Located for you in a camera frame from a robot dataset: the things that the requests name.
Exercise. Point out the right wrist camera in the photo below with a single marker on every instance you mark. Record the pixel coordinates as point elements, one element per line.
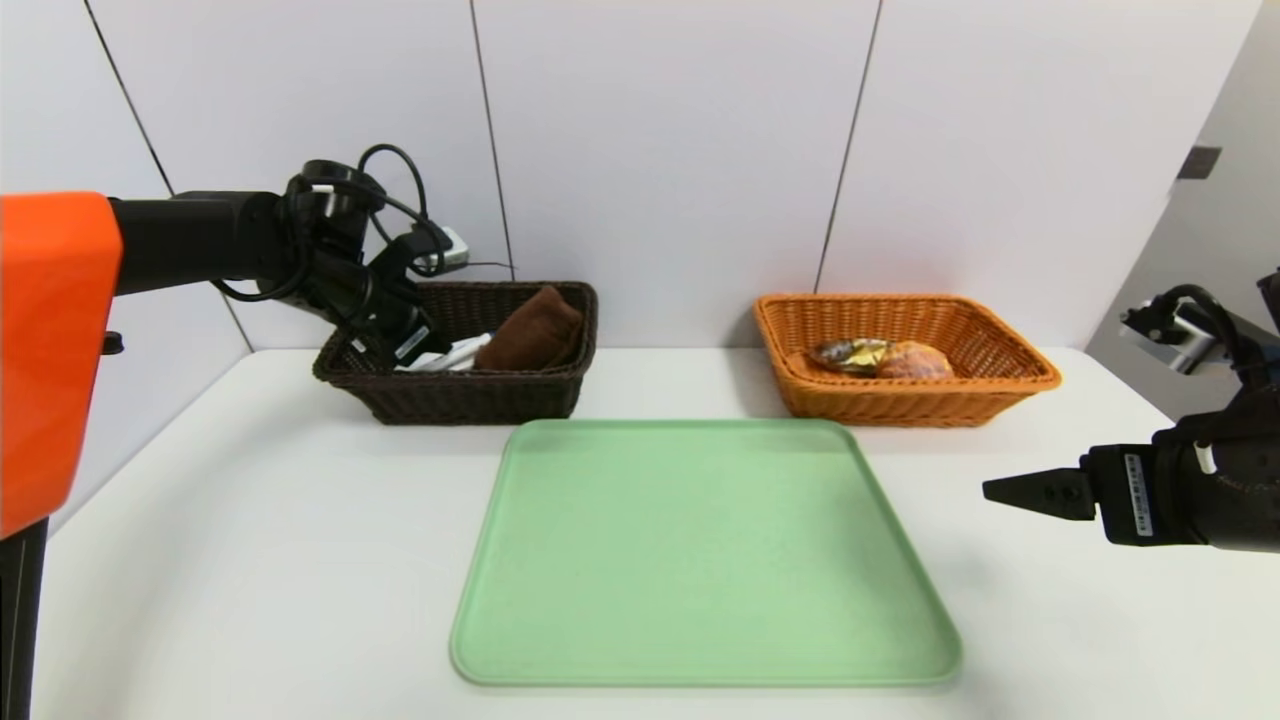
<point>1170,335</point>

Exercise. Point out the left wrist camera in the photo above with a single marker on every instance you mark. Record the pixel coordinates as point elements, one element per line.
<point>450,248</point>

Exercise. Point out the cream puff bread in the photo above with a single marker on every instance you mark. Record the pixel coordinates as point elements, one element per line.
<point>920,362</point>

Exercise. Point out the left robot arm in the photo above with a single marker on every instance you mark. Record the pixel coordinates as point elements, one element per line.
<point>60,330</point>

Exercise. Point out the dark brown wicker basket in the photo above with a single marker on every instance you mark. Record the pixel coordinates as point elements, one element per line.
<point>520,400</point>

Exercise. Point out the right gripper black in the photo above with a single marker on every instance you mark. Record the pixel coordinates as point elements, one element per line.
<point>1123,494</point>

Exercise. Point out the light green plastic tray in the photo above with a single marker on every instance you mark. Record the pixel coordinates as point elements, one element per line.
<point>700,560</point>

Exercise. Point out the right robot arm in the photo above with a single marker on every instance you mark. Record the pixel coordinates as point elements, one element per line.
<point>1250,470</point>

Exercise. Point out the white pencil case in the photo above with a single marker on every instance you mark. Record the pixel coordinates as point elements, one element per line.
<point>420,365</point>

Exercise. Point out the orange wicker basket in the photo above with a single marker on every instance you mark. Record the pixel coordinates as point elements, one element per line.
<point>880,405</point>

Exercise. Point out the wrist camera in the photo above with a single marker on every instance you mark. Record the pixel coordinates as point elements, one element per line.
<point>1170,335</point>
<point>450,248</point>

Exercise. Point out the dark wall fixture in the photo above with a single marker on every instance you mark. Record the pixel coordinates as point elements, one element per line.
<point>1198,162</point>

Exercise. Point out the brown towel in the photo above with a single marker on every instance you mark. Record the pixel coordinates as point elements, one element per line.
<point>530,335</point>

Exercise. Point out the white marker blue cap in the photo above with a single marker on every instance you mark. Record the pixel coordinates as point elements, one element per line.
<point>468,352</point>

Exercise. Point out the chocolate pack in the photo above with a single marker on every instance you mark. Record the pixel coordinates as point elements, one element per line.
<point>850,355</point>

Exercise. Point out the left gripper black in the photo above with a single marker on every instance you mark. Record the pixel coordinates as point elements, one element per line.
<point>411,343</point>

